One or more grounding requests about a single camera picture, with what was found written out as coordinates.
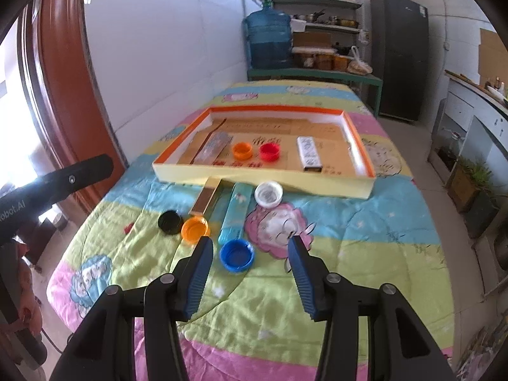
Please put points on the red wooden door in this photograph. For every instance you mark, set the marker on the red wooden door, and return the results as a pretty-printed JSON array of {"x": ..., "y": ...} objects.
[{"x": 71, "y": 87}]

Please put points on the dark grey refrigerator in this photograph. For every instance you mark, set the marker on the dark grey refrigerator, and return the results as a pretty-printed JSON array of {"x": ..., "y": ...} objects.
[{"x": 401, "y": 55}]

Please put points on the white bottle cap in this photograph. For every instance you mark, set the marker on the white bottle cap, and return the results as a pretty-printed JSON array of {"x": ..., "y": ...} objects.
[{"x": 269, "y": 194}]

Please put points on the plastic bag of food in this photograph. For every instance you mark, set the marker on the plastic bag of food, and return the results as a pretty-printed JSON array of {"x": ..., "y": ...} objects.
[{"x": 359, "y": 66}]

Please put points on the grey kitchen counter cabinet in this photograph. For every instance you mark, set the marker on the grey kitchen counter cabinet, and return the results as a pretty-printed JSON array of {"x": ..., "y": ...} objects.
[{"x": 482, "y": 135}]

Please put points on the teal lighter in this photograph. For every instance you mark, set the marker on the teal lighter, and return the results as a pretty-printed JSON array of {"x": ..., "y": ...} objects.
[{"x": 235, "y": 210}]

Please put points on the shallow orange-rimmed cardboard box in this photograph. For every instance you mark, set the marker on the shallow orange-rimmed cardboard box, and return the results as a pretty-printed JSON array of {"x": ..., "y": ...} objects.
[{"x": 258, "y": 180}]

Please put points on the orange bottle cap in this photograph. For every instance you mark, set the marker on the orange bottle cap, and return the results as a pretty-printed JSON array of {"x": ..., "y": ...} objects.
[
  {"x": 194, "y": 229},
  {"x": 243, "y": 151}
]

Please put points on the white cartoon lighter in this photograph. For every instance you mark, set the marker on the white cartoon lighter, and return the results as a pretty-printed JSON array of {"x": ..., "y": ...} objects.
[{"x": 308, "y": 153}]

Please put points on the blue bottle cap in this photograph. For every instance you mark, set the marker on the blue bottle cap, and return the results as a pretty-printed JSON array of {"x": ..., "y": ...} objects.
[{"x": 237, "y": 256}]

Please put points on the person's left hand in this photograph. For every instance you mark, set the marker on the person's left hand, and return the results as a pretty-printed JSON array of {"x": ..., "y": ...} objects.
[{"x": 28, "y": 301}]

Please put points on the brown printed cardboard sheet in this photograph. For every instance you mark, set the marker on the brown printed cardboard sheet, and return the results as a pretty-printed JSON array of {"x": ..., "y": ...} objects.
[{"x": 285, "y": 143}]

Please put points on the white metal shelf rack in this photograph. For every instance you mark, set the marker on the white metal shelf rack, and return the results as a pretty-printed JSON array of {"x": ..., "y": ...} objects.
[{"x": 317, "y": 2}]

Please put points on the white plastic container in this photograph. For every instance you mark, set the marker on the white plastic container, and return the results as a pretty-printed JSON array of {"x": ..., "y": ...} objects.
[{"x": 298, "y": 26}]

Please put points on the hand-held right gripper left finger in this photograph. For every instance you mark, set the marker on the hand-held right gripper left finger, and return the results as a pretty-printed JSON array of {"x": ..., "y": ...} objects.
[{"x": 198, "y": 281}]

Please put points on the orange pickle jar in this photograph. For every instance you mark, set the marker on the orange pickle jar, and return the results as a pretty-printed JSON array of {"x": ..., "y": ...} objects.
[
  {"x": 341, "y": 62},
  {"x": 323, "y": 61},
  {"x": 303, "y": 60}
]

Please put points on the black bottle cap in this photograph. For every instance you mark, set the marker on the black bottle cap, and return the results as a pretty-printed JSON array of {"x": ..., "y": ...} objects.
[{"x": 170, "y": 222}]

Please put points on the gold lighter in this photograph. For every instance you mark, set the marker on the gold lighter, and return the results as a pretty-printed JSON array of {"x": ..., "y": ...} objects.
[{"x": 206, "y": 198}]

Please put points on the red bottle cap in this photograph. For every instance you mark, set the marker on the red bottle cap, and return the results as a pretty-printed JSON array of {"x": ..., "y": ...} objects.
[{"x": 270, "y": 153}]

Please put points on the cardboard wall panel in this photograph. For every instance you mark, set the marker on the cardboard wall panel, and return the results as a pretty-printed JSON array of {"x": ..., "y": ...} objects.
[{"x": 492, "y": 59}]

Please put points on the yellow metal basin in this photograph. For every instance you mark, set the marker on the yellow metal basin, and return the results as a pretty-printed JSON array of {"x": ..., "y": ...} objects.
[{"x": 347, "y": 22}]

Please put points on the metal cooking pot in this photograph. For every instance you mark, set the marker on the metal cooking pot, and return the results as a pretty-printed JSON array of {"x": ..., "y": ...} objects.
[{"x": 307, "y": 17}]

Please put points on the clear floral lighter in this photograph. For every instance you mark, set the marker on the clear floral lighter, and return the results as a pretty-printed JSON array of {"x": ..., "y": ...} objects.
[{"x": 214, "y": 147}]

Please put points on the blue water jug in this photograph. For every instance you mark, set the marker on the blue water jug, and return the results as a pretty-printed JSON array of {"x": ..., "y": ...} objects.
[{"x": 268, "y": 43}]

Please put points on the brown cardboard box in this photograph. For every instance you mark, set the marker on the brown cardboard box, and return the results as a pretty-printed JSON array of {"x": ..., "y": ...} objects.
[{"x": 311, "y": 39}]

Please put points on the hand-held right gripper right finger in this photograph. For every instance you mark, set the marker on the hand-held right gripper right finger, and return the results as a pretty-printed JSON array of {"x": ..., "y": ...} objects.
[{"x": 301, "y": 281}]

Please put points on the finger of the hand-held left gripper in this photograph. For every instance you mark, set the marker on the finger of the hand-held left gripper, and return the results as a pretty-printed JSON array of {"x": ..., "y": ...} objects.
[{"x": 79, "y": 176}]

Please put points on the black frying pan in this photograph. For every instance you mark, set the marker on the black frying pan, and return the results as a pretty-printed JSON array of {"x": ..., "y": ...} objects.
[{"x": 343, "y": 50}]

